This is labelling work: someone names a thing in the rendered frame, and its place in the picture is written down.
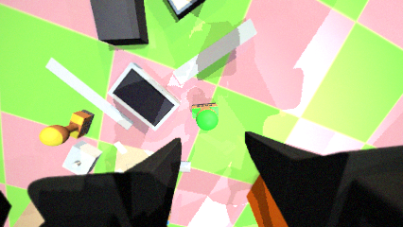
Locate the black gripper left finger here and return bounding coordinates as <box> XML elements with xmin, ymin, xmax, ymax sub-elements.
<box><xmin>26</xmin><ymin>137</ymin><xmax>182</xmax><ymax>227</ymax></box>

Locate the cream card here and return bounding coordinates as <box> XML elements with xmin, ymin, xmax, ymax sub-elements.
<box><xmin>114</xmin><ymin>142</ymin><xmax>154</xmax><ymax>171</ymax></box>

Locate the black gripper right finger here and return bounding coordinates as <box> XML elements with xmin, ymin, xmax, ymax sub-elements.
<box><xmin>245</xmin><ymin>131</ymin><xmax>403</xmax><ymax>227</ymax></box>

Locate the green-handled pass stamp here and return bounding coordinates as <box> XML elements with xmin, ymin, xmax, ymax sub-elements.
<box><xmin>192</xmin><ymin>103</ymin><xmax>219</xmax><ymax>131</ymax></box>

